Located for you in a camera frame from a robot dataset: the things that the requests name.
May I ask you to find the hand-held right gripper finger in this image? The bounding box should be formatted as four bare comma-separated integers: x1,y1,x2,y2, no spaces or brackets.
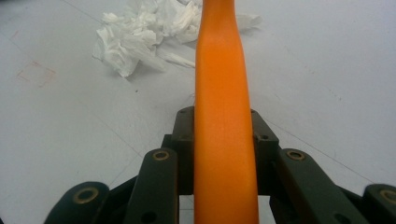
250,108,280,196

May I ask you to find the orange dustpan brush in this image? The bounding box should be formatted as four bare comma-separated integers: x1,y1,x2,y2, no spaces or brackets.
193,0,260,224

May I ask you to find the pile of white paper scraps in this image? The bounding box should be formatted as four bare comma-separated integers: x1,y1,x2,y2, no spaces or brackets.
92,0,263,78

